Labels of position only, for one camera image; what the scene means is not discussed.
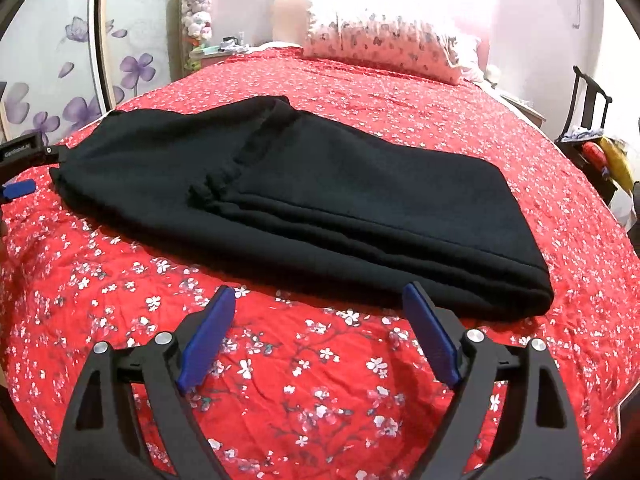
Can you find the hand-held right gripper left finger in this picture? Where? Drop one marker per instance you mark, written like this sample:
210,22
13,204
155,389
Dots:
207,340

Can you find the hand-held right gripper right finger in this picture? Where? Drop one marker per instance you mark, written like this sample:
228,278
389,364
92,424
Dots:
432,335

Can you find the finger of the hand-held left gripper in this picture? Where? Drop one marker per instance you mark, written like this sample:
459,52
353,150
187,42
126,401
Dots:
20,189

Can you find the black pants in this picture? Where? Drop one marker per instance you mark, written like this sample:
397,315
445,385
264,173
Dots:
325,200

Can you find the red floral bedspread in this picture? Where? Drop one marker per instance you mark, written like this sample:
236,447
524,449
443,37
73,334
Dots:
320,400

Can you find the floral wardrobe door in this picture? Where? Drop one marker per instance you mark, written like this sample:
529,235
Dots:
135,10

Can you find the stack of plush toys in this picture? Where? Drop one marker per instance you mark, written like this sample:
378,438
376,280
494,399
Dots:
196,15

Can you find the cluttered bedside table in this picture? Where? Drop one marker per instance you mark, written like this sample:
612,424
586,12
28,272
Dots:
220,50

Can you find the red plush toy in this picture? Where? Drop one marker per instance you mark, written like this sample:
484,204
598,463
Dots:
595,155

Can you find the wooden nightstand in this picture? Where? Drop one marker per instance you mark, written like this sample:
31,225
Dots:
530,110

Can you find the yellow plush toy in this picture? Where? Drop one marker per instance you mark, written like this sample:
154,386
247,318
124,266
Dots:
617,160

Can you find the white round lamp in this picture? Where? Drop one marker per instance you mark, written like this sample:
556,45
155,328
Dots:
493,76

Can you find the pink pillow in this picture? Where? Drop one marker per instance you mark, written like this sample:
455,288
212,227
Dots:
474,57

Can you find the dark wooden chair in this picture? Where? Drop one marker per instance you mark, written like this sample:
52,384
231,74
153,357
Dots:
582,95

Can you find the butterfly print pillow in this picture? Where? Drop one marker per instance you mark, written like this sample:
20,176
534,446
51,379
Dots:
380,40

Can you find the cream and pink headboard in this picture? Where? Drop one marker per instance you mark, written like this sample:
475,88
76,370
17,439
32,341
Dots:
290,10

